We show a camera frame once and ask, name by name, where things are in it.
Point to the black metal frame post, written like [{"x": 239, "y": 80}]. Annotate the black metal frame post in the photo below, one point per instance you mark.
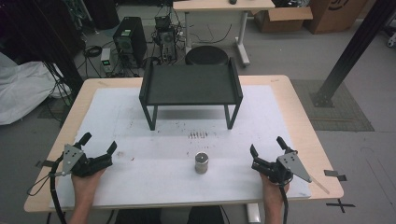
[{"x": 351, "y": 49}]

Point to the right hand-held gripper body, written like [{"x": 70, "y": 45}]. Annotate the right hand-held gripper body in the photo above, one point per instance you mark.
[{"x": 280, "y": 169}]

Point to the open-frame computer case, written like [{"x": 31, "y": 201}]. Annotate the open-frame computer case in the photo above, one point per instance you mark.
[{"x": 166, "y": 39}]

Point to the black metal shelf rack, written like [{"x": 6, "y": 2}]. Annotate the black metal shelf rack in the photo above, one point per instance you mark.
[{"x": 191, "y": 84}]

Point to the black computer tower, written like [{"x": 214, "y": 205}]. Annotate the black computer tower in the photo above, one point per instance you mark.
[{"x": 130, "y": 40}]

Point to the black tape cross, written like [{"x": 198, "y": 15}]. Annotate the black tape cross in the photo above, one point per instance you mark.
[{"x": 340, "y": 205}]

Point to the white foam mat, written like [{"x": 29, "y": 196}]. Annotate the white foam mat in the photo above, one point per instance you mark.
[{"x": 162, "y": 183}]

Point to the black round stool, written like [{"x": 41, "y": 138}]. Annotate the black round stool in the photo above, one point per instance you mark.
[{"x": 206, "y": 56}]

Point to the person's left hand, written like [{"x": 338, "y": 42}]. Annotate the person's left hand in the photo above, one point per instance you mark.
[{"x": 83, "y": 185}]

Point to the grey floor mat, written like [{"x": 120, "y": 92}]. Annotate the grey floor mat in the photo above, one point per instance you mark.
[{"x": 339, "y": 115}]

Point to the thin wooden stick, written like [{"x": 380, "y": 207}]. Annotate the thin wooden stick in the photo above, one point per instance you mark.
[{"x": 320, "y": 185}]

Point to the white cloth cover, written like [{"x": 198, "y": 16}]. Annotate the white cloth cover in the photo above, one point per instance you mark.
[{"x": 21, "y": 87}]

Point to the person's right hand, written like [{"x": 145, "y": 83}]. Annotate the person's right hand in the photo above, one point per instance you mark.
[{"x": 273, "y": 191}]

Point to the black tape strip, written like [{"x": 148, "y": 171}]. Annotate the black tape strip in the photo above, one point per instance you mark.
[
  {"x": 334, "y": 174},
  {"x": 45, "y": 163}
]

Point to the light wooden table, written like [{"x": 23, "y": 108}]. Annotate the light wooden table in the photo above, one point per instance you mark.
[{"x": 314, "y": 146}]

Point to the white power supply unit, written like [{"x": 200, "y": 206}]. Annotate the white power supply unit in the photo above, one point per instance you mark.
[{"x": 106, "y": 59}]

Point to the silver metal cylinder weight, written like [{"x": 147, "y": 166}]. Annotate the silver metal cylinder weight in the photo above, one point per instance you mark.
[{"x": 201, "y": 162}]

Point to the small open cardboard box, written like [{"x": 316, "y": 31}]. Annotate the small open cardboard box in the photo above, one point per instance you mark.
[{"x": 281, "y": 20}]

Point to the white-legged wooden desk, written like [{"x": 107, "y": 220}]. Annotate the white-legged wooden desk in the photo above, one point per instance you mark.
[{"x": 222, "y": 5}]

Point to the large cardboard box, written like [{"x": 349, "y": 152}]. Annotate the large cardboard box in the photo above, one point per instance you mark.
[{"x": 334, "y": 15}]

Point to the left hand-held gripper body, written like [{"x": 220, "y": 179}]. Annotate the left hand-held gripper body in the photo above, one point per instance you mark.
[{"x": 88, "y": 165}]

